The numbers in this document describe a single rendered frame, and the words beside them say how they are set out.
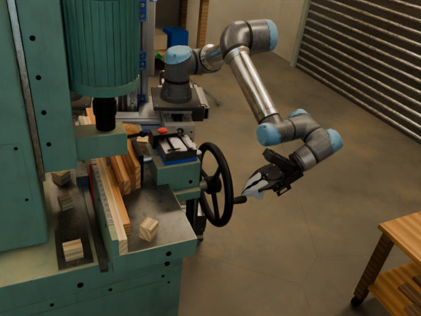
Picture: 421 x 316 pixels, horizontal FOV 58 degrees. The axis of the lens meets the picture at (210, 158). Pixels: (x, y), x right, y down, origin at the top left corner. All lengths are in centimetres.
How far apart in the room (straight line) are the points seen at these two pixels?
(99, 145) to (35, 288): 39
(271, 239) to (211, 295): 55
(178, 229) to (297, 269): 130
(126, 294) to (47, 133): 50
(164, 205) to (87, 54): 44
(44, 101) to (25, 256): 41
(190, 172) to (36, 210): 43
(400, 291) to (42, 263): 160
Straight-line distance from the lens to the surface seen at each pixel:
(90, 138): 103
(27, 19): 87
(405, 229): 186
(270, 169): 124
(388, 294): 205
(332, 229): 253
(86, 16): 87
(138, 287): 117
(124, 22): 89
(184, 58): 172
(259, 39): 143
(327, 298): 215
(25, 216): 106
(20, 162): 96
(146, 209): 105
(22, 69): 90
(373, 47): 415
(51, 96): 93
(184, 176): 114
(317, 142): 126
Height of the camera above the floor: 160
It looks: 34 degrees down
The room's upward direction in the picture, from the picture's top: 7 degrees clockwise
